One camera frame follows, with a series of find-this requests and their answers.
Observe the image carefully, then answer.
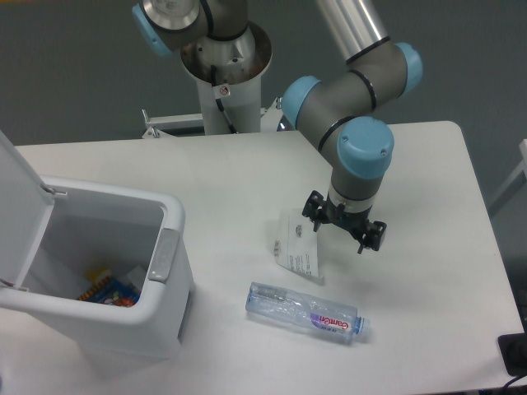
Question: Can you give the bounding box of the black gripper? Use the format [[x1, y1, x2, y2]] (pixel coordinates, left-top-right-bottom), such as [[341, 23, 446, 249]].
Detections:
[[301, 190, 387, 254]]

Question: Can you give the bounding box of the white paper envelope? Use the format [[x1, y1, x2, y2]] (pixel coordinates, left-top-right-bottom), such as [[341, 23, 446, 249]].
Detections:
[[272, 208, 324, 285]]

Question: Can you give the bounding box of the clear plastic water bottle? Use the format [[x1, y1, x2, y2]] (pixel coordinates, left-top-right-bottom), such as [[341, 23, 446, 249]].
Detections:
[[245, 282, 371, 343]]

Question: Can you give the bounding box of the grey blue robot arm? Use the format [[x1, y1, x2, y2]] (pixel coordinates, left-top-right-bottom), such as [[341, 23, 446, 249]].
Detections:
[[132, 1, 423, 250]]

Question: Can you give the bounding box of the white trash can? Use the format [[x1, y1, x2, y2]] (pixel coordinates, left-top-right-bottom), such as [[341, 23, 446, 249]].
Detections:
[[1, 178, 194, 358]]

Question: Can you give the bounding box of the white trash can lid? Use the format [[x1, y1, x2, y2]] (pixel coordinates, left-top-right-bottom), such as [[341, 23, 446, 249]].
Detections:
[[1, 135, 54, 286]]

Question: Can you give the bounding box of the black device at edge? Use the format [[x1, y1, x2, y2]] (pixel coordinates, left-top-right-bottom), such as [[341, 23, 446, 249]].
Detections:
[[497, 333, 526, 376]]

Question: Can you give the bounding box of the colourful snack wrapper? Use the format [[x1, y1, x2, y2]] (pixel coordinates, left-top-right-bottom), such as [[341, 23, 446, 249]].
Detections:
[[77, 276, 139, 307]]

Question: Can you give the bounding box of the yellow wrapper in bin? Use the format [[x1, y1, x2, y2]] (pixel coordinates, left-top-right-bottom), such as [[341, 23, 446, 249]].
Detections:
[[86, 266, 113, 285]]

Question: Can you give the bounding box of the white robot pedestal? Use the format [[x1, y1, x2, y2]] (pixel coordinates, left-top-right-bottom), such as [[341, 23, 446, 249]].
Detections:
[[180, 21, 272, 136]]

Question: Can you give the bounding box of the white frame leg right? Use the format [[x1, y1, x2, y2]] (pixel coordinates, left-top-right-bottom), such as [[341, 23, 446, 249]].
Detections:
[[487, 139, 526, 218]]

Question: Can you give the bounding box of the black cable on pedestal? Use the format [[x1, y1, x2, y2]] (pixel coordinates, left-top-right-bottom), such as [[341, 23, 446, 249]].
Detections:
[[208, 64, 240, 135]]

